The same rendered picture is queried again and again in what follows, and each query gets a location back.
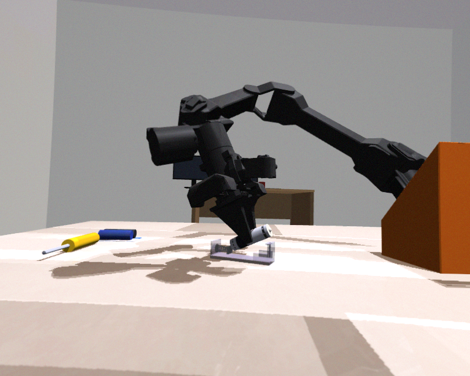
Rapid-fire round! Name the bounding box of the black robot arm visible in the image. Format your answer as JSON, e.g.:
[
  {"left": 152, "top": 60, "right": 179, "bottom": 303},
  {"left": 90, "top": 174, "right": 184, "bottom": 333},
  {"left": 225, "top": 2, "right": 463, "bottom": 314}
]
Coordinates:
[{"left": 146, "top": 82, "right": 427, "bottom": 199}]

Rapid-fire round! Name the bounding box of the yellow-handled screwdriver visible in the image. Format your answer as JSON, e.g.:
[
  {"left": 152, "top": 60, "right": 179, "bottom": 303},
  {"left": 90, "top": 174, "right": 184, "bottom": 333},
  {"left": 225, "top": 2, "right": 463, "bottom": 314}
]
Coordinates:
[{"left": 42, "top": 233, "right": 100, "bottom": 255}]

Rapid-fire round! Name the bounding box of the white cylindrical battery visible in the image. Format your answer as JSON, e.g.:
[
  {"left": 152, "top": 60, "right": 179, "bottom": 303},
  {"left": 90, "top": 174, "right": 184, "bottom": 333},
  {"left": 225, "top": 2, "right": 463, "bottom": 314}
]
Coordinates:
[{"left": 230, "top": 224, "right": 273, "bottom": 250}]

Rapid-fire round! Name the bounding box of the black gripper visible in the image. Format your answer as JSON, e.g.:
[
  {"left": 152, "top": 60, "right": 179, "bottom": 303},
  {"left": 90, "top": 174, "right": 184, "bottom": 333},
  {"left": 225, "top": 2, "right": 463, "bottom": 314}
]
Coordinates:
[{"left": 187, "top": 146, "right": 267, "bottom": 244}]

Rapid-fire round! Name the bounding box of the grey battery holder with spring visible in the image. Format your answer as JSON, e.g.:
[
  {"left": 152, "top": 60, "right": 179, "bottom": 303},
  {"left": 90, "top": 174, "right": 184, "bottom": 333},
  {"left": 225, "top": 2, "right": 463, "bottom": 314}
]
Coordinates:
[{"left": 210, "top": 238, "right": 275, "bottom": 266}]

